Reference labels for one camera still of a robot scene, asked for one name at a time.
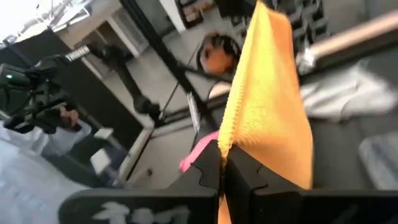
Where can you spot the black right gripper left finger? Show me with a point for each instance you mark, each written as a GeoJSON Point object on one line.
{"type": "Point", "coordinates": [155, 205]}

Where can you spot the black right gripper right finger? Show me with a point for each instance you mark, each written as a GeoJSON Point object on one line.
{"type": "Point", "coordinates": [295, 208]}

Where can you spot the pink microfiber towel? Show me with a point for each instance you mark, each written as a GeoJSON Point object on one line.
{"type": "Point", "coordinates": [199, 152]}

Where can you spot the orange microfiber towel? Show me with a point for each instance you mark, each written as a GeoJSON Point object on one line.
{"type": "Point", "coordinates": [267, 109]}

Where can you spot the grey waffle-weave towel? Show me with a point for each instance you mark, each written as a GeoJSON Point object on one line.
{"type": "Point", "coordinates": [342, 93]}

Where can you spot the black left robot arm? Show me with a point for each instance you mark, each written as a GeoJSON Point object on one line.
{"type": "Point", "coordinates": [124, 77]}

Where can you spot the clear plastic bin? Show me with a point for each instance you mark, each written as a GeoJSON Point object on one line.
{"type": "Point", "coordinates": [379, 161]}

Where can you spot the left wooden side board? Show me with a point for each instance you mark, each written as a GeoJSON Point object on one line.
{"type": "Point", "coordinates": [357, 34]}

